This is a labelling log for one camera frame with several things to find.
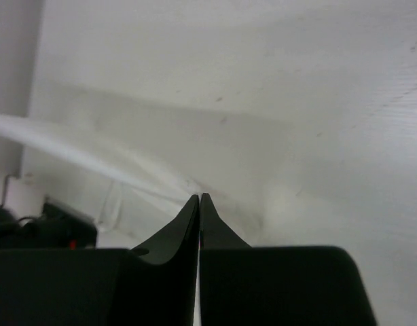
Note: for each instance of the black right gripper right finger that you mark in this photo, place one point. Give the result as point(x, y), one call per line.
point(298, 285)

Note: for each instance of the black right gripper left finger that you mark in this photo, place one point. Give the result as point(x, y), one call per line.
point(151, 284)

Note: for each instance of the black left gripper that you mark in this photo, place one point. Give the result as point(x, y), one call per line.
point(58, 226)

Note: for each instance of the white tank top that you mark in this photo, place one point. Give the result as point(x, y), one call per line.
point(149, 179)

